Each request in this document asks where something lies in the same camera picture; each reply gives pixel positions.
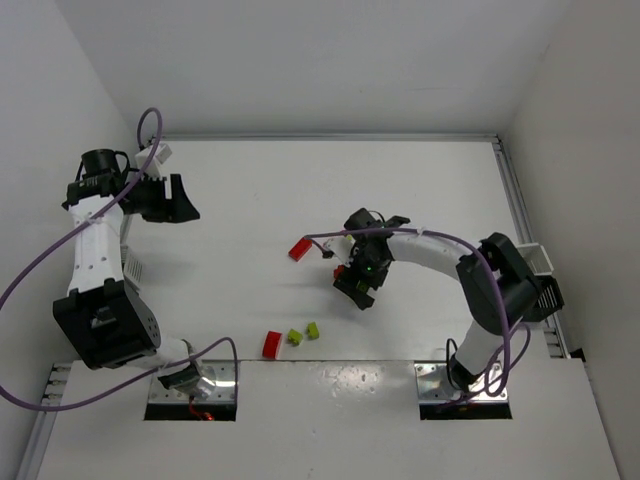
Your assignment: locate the red orange lego stack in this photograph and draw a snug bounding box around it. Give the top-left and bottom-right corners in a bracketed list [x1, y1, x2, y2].
[288, 237, 313, 262]

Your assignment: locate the red curved lego brick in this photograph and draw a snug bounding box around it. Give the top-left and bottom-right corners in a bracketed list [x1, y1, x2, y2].
[262, 331, 283, 360]

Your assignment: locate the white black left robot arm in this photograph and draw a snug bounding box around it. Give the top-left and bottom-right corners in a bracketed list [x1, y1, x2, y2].
[53, 144, 202, 394]

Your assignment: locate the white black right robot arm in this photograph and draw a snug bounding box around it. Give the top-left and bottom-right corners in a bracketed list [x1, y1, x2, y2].
[323, 208, 543, 391]

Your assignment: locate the white left slotted bin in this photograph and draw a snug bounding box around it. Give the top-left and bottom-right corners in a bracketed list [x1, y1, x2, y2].
[120, 215, 143, 293]

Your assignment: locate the white slotted bin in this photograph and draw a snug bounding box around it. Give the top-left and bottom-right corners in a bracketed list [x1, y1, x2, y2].
[516, 243, 554, 275]
[120, 215, 143, 293]

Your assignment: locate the white right slotted bin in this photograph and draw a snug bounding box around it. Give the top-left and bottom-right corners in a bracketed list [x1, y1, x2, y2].
[516, 243, 554, 275]

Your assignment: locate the black right slotted bin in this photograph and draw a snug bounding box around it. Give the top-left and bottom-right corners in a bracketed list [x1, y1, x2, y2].
[527, 275, 565, 323]

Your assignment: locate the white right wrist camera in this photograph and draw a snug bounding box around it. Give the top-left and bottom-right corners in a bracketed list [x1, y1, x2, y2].
[322, 235, 354, 266]

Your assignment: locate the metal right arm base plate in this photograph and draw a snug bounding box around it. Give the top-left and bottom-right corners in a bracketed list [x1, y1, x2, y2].
[413, 361, 508, 405]

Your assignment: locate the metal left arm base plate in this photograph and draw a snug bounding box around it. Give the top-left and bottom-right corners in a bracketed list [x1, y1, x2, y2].
[148, 360, 236, 405]

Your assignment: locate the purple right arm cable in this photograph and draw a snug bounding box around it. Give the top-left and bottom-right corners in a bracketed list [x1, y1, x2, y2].
[303, 227, 532, 407]

